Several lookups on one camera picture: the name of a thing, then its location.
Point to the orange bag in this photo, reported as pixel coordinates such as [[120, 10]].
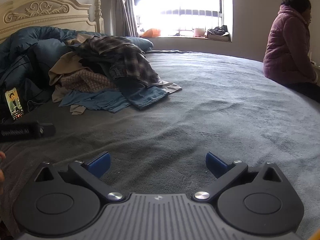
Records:
[[151, 33]]

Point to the black white plaid shirt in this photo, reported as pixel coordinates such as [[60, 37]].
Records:
[[135, 65]]

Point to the cream carved headboard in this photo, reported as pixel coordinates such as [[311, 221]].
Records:
[[50, 10]]

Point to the tan houndstooth knit sweater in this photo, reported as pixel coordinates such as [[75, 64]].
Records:
[[85, 81]]

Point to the small white pot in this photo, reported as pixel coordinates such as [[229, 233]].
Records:
[[199, 32]]

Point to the smartphone with lit screen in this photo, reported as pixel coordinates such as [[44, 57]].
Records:
[[13, 103]]

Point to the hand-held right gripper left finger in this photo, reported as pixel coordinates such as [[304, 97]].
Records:
[[100, 163]]

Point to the person's left hand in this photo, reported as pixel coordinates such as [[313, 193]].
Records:
[[2, 156]]

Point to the black sneakers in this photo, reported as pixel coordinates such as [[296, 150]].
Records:
[[217, 30]]

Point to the white garment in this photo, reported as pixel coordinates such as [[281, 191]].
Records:
[[75, 108]]

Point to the black garment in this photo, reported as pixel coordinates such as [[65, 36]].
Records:
[[96, 67]]

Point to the blue denim jeans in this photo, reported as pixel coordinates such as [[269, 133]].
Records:
[[147, 97]]

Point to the cream cloth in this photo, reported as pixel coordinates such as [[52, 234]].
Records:
[[172, 86]]

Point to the window grille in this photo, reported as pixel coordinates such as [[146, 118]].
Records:
[[195, 12]]

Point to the dark blue duvet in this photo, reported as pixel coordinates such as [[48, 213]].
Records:
[[32, 50]]

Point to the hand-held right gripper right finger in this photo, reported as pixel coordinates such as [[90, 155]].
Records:
[[215, 163]]

